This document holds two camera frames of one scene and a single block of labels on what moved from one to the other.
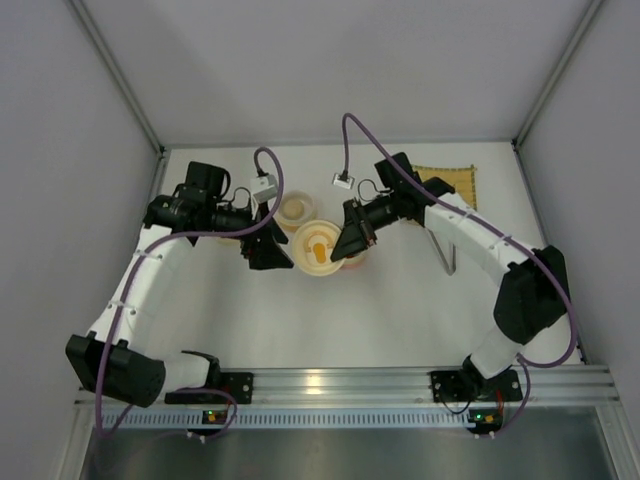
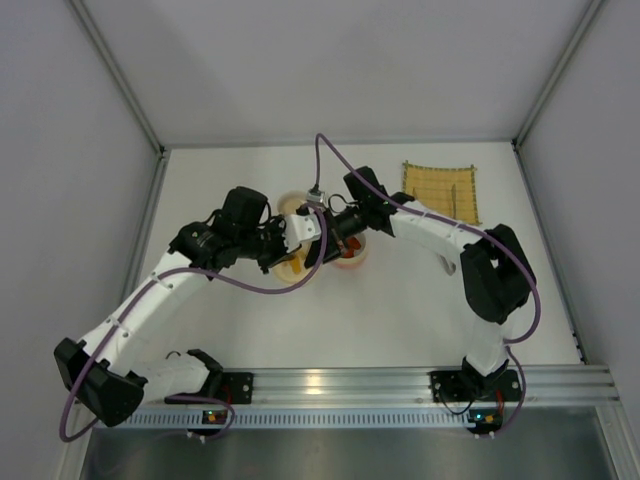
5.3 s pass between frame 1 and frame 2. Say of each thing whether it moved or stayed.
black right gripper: moved
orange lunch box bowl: stayed
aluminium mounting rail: stayed
